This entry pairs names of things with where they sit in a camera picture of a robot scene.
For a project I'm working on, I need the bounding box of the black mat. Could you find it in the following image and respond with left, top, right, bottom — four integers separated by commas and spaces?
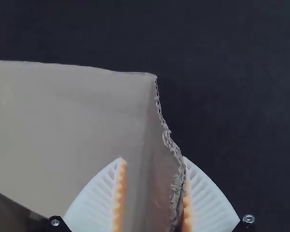
0, 0, 290, 232

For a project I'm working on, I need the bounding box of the cardboard box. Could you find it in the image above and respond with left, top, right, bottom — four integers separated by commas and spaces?
0, 59, 189, 232

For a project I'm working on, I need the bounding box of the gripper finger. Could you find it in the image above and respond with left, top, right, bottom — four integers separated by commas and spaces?
47, 156, 129, 232
180, 156, 257, 232

